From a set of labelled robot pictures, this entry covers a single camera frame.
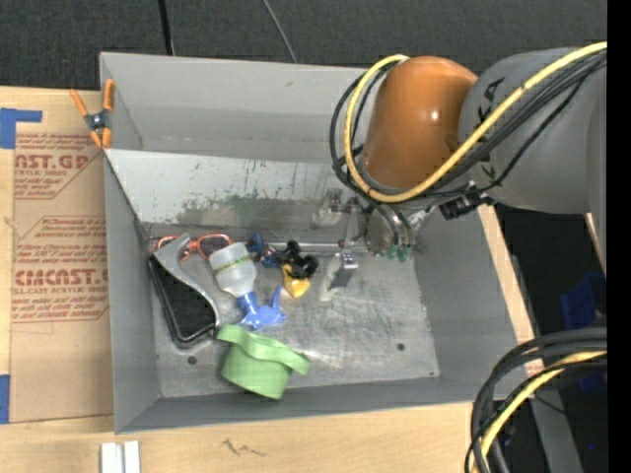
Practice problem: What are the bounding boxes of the white spray bottle blue nozzle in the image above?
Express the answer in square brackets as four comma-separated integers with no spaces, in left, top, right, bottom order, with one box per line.
[207,241,289,332]

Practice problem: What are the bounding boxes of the brown cardboard board red print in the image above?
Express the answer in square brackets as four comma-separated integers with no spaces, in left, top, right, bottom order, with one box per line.
[0,85,116,425]

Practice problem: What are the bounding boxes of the grey metal bin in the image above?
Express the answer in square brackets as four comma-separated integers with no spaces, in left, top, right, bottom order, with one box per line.
[98,50,539,436]

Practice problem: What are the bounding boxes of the yellow and black toy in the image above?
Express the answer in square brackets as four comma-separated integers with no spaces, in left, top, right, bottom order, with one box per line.
[273,239,320,300]

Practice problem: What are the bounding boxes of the black flat phone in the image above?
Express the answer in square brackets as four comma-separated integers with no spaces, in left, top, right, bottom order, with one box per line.
[147,255,219,350]

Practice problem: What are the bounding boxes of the black cylinder on white bracket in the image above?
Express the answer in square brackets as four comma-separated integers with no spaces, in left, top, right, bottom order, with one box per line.
[437,180,496,222]

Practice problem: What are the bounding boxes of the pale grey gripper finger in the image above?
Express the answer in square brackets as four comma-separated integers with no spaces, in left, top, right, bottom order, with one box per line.
[310,188,346,231]
[319,250,360,304]

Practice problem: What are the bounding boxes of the grey curved metal piece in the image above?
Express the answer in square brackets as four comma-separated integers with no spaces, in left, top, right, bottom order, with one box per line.
[151,233,222,328]

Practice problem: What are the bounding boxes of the green plastic cup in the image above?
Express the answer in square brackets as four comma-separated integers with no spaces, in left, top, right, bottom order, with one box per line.
[215,323,312,402]

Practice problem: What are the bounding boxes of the small blue clip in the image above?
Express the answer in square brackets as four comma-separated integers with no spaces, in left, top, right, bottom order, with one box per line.
[245,233,280,269]

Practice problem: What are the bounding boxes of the orange-framed sunglasses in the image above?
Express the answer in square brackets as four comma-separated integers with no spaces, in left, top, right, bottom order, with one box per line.
[147,233,236,263]

